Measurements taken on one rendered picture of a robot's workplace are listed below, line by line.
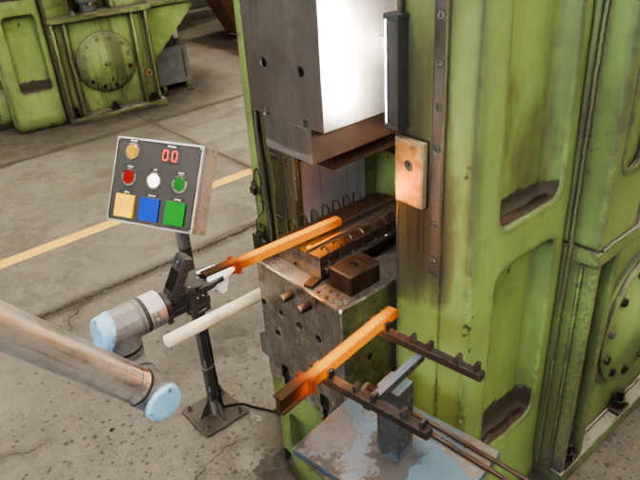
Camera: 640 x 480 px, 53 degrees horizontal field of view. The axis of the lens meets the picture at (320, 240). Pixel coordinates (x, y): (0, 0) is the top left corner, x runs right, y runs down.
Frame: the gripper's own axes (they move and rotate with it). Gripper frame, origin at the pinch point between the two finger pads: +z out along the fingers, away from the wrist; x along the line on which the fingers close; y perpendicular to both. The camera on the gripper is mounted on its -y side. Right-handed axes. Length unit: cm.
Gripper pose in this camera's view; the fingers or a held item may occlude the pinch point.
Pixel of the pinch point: (228, 266)
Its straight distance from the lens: 169.9
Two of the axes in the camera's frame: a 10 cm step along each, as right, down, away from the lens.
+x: 6.5, 3.4, -6.8
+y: 0.7, 8.6, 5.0
